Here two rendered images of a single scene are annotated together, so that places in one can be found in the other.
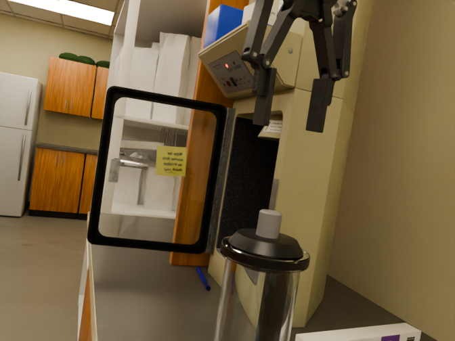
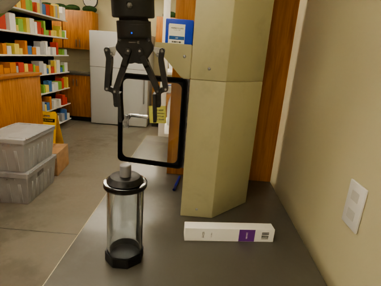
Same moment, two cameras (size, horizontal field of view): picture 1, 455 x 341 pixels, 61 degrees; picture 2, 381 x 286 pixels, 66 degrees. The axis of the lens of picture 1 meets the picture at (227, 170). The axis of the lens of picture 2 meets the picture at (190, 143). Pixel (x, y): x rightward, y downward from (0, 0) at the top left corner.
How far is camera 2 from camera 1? 0.51 m
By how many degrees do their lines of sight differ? 25
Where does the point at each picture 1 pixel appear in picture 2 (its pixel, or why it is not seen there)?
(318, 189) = (213, 139)
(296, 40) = (187, 49)
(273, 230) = (123, 173)
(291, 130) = (190, 105)
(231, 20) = not seen: hidden behind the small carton
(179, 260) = (170, 171)
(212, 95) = not seen: hidden behind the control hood
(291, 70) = (186, 68)
